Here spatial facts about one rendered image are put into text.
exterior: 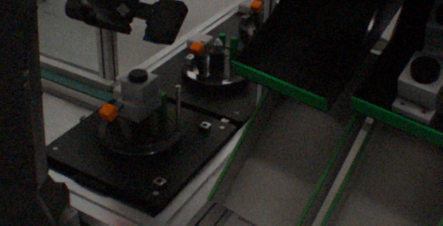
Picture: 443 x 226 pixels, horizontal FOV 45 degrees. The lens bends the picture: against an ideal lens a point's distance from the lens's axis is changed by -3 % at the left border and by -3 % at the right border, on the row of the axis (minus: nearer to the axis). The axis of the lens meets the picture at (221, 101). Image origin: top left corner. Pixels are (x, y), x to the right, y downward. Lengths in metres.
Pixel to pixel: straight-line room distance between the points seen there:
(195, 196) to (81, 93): 0.39
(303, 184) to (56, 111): 0.57
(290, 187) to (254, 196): 0.05
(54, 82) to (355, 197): 0.68
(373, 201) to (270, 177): 0.14
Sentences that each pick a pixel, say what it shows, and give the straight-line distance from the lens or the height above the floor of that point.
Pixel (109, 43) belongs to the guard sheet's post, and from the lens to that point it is 1.09.
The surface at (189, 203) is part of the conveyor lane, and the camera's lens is 0.83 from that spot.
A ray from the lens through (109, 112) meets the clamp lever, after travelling 0.82.
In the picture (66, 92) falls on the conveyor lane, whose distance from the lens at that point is 1.16.
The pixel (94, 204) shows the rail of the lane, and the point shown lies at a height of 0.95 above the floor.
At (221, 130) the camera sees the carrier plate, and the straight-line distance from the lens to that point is 0.96.
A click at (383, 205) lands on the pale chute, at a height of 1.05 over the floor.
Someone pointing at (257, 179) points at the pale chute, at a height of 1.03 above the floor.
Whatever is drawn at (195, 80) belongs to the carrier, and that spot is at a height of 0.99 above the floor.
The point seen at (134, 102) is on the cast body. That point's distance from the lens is 0.87.
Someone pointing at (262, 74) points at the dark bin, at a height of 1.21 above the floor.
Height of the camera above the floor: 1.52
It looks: 32 degrees down
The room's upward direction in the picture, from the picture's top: 3 degrees clockwise
